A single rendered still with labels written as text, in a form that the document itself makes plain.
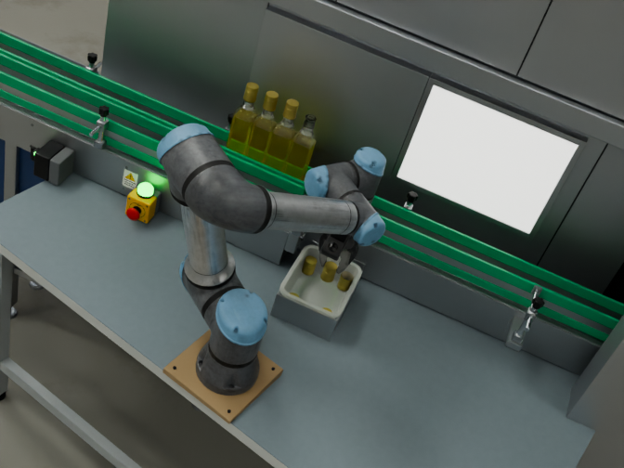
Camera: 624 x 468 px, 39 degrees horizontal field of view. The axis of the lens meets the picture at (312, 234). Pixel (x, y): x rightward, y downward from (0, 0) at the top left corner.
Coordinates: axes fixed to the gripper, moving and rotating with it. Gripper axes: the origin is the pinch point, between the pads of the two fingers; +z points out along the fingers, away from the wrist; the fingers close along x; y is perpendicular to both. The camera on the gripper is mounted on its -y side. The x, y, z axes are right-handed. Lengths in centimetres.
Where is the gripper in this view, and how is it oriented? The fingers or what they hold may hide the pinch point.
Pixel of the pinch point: (331, 267)
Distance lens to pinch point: 221.9
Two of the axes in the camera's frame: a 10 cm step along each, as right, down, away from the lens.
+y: 3.6, -5.5, 7.5
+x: -9.0, -4.1, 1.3
